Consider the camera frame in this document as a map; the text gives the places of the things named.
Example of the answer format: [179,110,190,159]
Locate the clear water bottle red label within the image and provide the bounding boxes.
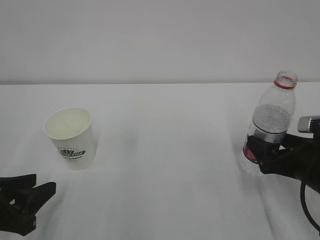
[240,70,298,177]

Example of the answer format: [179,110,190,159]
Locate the white paper cup green logo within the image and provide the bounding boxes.
[43,107,96,171]

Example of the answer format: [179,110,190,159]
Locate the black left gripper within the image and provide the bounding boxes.
[0,174,56,236]

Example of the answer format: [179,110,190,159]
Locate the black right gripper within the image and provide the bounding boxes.
[246,133,320,193]

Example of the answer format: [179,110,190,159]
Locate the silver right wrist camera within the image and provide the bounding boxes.
[297,115,320,134]

